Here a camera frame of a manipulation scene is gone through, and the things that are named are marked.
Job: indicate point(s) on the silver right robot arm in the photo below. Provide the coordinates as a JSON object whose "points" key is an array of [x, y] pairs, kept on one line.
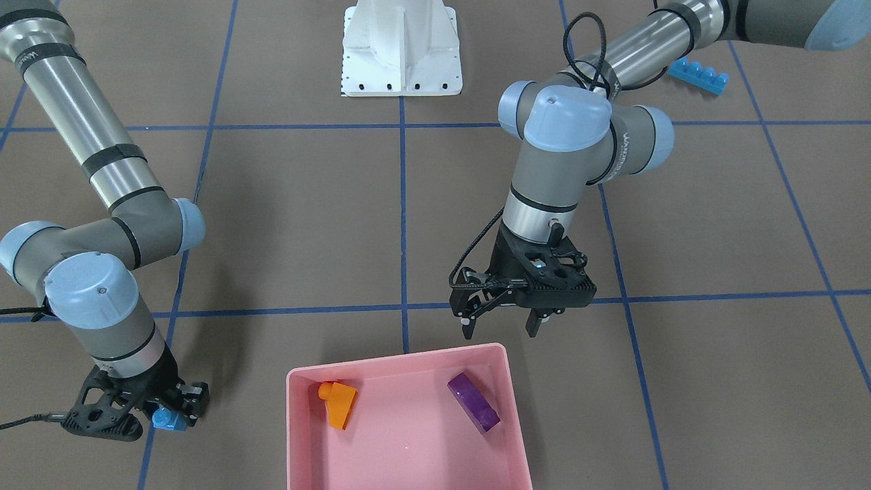
{"points": [[83, 276]]}

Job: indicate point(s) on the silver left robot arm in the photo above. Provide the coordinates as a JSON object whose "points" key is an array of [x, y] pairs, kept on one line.
{"points": [[574, 135]]}

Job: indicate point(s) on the small blue block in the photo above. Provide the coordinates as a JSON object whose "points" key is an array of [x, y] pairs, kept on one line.
{"points": [[165, 419]]}

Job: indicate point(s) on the long blue four-stud block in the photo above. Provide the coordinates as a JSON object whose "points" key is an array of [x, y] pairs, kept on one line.
{"points": [[704, 77]]}

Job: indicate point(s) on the orange block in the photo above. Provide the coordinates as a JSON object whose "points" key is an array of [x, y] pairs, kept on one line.
{"points": [[339, 401]]}

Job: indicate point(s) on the pink plastic box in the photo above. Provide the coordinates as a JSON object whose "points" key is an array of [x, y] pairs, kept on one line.
{"points": [[406, 430]]}

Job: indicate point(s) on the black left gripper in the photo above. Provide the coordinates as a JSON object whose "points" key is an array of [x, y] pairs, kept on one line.
{"points": [[504, 260]]}

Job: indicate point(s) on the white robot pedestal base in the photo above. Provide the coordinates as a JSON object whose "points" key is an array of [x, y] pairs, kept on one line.
{"points": [[400, 49]]}

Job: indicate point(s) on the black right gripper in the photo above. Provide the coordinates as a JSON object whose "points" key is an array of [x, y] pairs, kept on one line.
{"points": [[161, 386]]}

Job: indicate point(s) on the purple block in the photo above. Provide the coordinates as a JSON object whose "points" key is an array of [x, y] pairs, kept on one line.
{"points": [[473, 402]]}

